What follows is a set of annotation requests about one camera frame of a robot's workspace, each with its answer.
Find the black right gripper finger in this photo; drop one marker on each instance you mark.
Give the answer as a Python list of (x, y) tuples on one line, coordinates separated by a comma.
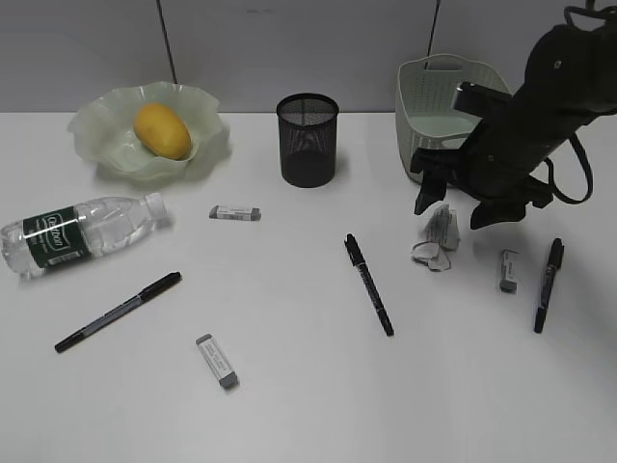
[(491, 211), (432, 189)]

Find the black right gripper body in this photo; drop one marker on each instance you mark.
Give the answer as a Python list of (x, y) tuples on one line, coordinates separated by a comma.
[(479, 168)]

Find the white waste paper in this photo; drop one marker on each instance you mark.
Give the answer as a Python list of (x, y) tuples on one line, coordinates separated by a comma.
[(441, 238)]

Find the black marker pen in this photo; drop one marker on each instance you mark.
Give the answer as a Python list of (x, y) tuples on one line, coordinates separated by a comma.
[(138, 300), (358, 261), (553, 266)]

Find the yellow mango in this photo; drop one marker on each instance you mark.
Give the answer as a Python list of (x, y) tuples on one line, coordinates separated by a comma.
[(162, 131)]

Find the clear water bottle green label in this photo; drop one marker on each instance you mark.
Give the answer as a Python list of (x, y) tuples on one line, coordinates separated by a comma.
[(89, 230)]

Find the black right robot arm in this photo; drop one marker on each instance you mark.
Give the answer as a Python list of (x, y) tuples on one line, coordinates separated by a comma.
[(569, 81)]

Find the grey white eraser right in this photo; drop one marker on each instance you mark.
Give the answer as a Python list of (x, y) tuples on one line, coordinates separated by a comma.
[(508, 282)]

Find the grey white eraser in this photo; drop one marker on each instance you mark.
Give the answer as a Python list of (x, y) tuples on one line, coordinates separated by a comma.
[(508, 282), (235, 213), (217, 361)]

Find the pale green woven plastic basket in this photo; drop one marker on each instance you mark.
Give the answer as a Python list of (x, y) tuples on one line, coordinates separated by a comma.
[(424, 97)]

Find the black mesh pen holder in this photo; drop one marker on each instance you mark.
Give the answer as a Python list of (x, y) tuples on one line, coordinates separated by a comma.
[(307, 139)]

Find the grey white eraser upper left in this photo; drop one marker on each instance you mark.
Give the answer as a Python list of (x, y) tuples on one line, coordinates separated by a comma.
[(235, 213)]

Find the grey white eraser lower left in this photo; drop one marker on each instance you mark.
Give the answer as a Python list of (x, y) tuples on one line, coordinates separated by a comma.
[(217, 361)]

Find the pale green wavy glass bowl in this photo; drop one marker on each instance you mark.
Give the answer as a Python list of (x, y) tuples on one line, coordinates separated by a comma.
[(103, 130)]

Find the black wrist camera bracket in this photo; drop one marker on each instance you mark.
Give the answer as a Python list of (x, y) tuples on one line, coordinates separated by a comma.
[(477, 100)]

